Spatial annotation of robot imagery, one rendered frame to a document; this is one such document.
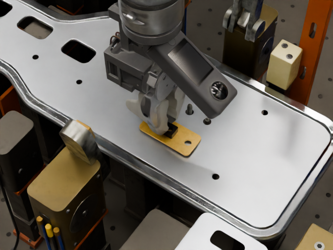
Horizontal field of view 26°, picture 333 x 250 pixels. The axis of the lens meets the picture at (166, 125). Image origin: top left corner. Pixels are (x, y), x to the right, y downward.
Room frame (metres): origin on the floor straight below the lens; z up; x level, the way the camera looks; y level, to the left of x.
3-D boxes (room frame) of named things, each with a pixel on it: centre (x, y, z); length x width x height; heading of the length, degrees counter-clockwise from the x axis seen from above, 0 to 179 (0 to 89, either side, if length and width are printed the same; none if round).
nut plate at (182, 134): (0.57, 0.00, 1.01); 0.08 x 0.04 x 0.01; 55
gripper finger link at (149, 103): (0.56, 0.01, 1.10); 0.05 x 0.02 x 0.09; 145
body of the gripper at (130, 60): (0.59, 0.02, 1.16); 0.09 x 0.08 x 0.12; 55
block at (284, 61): (0.67, -0.17, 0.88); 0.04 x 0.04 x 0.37; 55
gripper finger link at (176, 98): (0.61, 0.01, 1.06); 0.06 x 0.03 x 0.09; 55
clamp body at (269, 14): (0.76, -0.14, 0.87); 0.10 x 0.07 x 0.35; 145
